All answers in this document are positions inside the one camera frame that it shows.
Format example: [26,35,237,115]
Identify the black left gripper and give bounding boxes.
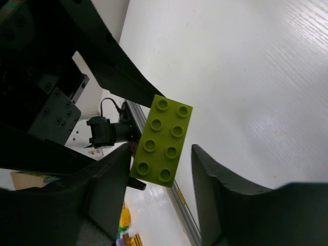
[1,1,162,145]

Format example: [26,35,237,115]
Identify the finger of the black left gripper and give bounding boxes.
[1,124,95,176]

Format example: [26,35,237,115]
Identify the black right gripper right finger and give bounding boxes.
[191,145,327,245]

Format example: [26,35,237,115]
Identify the green lego brick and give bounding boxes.
[130,95,193,188]

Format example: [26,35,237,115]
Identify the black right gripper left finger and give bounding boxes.
[1,143,131,245]

